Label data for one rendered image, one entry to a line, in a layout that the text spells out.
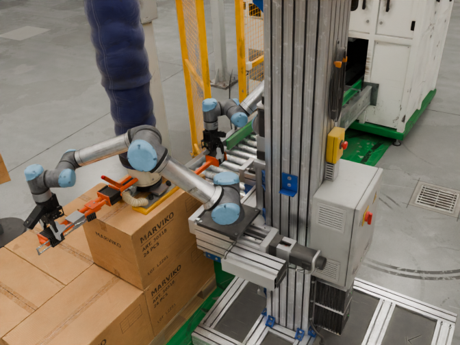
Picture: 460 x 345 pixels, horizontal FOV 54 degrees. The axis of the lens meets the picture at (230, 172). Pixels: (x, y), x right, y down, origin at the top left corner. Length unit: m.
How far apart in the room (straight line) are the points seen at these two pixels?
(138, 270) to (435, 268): 2.09
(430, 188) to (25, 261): 3.23
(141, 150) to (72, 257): 1.27
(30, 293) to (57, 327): 0.32
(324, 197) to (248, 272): 0.46
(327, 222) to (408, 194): 2.23
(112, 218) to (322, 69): 1.30
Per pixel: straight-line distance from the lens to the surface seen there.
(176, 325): 3.05
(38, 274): 2.86
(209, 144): 2.38
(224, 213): 1.89
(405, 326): 2.87
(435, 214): 4.02
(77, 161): 2.05
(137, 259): 2.39
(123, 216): 2.40
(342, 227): 1.99
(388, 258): 3.53
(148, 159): 1.76
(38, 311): 2.66
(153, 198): 2.44
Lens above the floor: 2.41
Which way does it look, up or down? 34 degrees down
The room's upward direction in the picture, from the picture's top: 4 degrees counter-clockwise
